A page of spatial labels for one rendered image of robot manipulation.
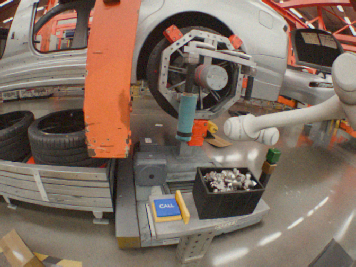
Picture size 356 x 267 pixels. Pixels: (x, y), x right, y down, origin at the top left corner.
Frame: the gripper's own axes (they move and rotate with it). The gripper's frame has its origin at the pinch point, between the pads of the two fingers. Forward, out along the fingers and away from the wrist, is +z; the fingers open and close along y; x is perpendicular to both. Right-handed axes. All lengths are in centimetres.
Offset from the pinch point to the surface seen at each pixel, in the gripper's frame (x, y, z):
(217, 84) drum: 27.2, -1.8, -12.1
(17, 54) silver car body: 139, -86, 21
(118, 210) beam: 15, -86, -25
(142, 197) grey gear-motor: 3, -77, -13
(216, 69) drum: 34.3, 2.2, -12.1
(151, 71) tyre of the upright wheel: 52, -23, 11
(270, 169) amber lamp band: 9, -16, -58
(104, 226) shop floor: 13, -103, -28
